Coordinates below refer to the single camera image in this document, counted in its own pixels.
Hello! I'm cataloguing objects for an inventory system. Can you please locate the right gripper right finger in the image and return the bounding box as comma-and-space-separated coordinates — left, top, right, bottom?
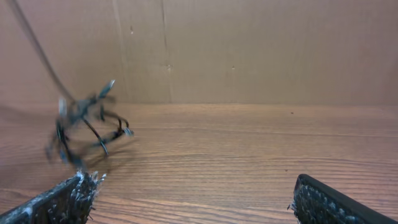
288, 174, 397, 224

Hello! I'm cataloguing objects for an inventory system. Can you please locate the long black usb cable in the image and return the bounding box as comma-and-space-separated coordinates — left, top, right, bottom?
6, 0, 116, 131

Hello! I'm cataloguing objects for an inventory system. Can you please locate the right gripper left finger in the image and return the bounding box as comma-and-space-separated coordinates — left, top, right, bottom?
1, 170, 106, 224

